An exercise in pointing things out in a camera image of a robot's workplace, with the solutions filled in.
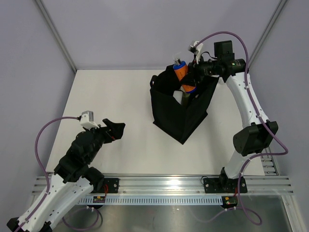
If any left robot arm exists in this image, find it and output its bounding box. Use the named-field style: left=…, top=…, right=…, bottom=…
left=7, top=115, right=126, bottom=232

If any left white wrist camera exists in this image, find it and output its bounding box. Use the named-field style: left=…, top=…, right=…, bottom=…
left=79, top=111, right=99, bottom=130

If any green bottle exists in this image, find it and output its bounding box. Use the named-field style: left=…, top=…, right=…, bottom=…
left=181, top=92, right=190, bottom=107

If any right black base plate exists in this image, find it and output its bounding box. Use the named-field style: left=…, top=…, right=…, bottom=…
left=202, top=177, right=248, bottom=194

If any aluminium rail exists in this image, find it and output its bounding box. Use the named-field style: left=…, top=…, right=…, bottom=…
left=31, top=175, right=294, bottom=196

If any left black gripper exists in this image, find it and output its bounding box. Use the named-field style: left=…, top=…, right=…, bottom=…
left=84, top=118, right=125, bottom=163

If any right aluminium frame post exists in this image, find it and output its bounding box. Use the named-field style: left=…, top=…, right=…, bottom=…
left=248, top=0, right=289, bottom=68

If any white slotted cable duct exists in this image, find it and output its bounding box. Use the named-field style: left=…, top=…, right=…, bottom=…
left=77, top=196, right=223, bottom=205

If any black canvas bag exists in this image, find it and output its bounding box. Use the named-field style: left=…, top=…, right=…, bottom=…
left=150, top=65, right=218, bottom=145

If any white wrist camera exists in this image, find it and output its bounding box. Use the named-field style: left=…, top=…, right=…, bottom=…
left=79, top=111, right=99, bottom=130
left=188, top=41, right=203, bottom=64

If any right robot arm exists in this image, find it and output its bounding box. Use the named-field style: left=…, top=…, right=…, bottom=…
left=188, top=41, right=279, bottom=192

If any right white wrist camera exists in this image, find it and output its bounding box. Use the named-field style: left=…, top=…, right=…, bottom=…
left=188, top=41, right=203, bottom=64

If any aluminium frame post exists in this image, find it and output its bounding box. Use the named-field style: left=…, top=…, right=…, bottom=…
left=33, top=0, right=77, bottom=74
left=248, top=0, right=289, bottom=68

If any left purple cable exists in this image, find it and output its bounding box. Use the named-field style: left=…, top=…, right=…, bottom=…
left=13, top=116, right=103, bottom=232

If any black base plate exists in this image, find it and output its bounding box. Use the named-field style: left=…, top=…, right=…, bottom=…
left=97, top=177, right=119, bottom=194
left=202, top=177, right=248, bottom=194

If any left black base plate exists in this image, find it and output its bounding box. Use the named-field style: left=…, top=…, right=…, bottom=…
left=97, top=177, right=119, bottom=194

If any left aluminium frame post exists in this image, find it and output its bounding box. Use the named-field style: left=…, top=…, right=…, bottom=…
left=33, top=0, right=77, bottom=74

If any orange bottle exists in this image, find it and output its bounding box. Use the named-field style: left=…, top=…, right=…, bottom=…
left=172, top=52, right=196, bottom=93

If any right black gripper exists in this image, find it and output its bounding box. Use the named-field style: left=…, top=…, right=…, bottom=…
left=180, top=54, right=221, bottom=87

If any white bottle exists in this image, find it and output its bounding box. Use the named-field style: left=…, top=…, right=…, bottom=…
left=173, top=90, right=183, bottom=104

